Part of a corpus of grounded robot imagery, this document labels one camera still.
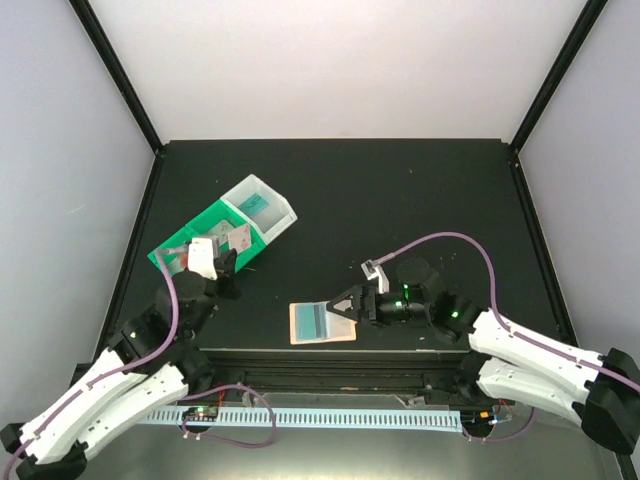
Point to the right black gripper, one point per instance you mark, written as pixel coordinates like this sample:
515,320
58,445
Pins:
359,302

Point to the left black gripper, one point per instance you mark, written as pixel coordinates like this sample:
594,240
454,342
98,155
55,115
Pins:
225,264

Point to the floral credit card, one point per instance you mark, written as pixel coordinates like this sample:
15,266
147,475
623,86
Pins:
240,238

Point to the tan card holder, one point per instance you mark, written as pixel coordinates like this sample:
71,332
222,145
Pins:
340,329

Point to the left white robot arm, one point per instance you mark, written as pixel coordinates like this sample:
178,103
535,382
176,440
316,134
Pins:
149,362

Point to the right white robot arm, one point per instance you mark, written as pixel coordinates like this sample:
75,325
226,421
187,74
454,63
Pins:
597,392

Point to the floral card in bin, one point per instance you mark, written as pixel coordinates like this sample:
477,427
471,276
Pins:
221,229

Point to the red dot card in bin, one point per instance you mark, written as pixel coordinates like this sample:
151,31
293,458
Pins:
177,262

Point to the teal card in bin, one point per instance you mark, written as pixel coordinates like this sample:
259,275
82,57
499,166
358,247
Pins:
253,205

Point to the green bin middle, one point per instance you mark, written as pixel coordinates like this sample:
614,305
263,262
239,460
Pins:
219,210

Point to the green bin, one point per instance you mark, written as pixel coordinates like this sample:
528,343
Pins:
219,210
179,240

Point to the green bin near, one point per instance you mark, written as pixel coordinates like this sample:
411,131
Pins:
179,240

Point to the white translucent bin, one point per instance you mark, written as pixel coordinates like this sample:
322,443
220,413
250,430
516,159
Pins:
269,211

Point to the left controller board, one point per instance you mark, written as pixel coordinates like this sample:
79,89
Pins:
200,414

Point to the controller board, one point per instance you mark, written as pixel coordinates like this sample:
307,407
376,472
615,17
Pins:
200,414
485,417

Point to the right controller board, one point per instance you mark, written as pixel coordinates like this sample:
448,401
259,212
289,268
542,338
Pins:
485,417

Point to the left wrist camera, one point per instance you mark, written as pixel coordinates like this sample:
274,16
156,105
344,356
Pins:
201,255

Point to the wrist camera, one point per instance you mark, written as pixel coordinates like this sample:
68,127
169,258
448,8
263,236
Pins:
374,272
201,255

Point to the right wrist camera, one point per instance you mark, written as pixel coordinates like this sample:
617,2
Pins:
374,272

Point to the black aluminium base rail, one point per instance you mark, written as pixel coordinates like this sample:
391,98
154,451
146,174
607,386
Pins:
427,374

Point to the white slotted cable duct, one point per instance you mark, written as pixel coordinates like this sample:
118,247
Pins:
368,419

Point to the left black frame post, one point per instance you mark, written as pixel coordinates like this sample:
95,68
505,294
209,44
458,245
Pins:
103,47

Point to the black frame post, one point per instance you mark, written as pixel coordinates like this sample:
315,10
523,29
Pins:
572,45
103,47

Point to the right black frame post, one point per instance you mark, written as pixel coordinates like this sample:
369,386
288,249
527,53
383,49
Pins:
572,45

